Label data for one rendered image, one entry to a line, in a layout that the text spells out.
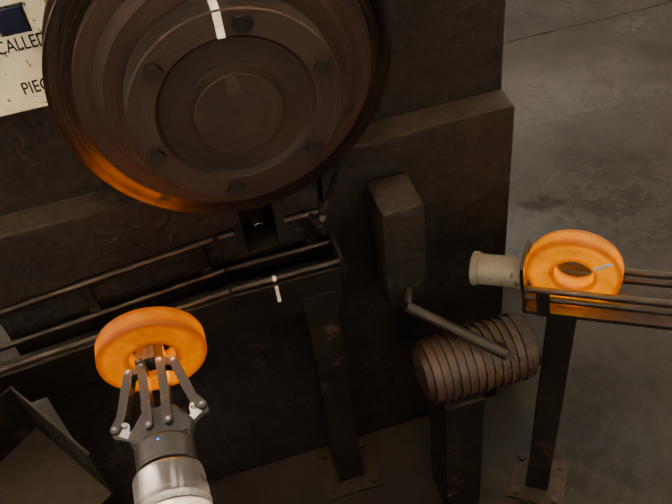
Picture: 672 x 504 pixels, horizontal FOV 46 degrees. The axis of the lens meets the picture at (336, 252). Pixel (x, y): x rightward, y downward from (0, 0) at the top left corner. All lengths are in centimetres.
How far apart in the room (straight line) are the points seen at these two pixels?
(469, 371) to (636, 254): 107
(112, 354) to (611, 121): 214
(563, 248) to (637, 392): 85
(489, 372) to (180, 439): 66
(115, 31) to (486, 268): 72
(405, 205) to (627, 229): 126
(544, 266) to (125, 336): 68
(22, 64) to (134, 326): 41
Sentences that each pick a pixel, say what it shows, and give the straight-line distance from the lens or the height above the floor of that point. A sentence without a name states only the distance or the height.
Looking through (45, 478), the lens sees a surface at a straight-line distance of 137.
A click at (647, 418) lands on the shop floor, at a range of 207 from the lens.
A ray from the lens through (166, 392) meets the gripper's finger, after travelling 107.
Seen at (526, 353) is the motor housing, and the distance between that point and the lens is 149.
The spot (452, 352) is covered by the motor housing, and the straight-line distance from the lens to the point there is 145.
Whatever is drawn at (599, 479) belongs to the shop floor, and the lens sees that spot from 196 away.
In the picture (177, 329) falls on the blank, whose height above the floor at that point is 88.
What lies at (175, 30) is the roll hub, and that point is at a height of 124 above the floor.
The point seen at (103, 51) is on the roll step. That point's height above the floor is 121.
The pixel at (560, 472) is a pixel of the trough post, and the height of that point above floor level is 1.
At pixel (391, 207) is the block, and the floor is 80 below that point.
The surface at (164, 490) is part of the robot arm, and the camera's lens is 96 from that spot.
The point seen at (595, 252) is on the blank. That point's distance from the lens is 131.
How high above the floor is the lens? 168
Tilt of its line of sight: 45 degrees down
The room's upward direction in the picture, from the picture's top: 8 degrees counter-clockwise
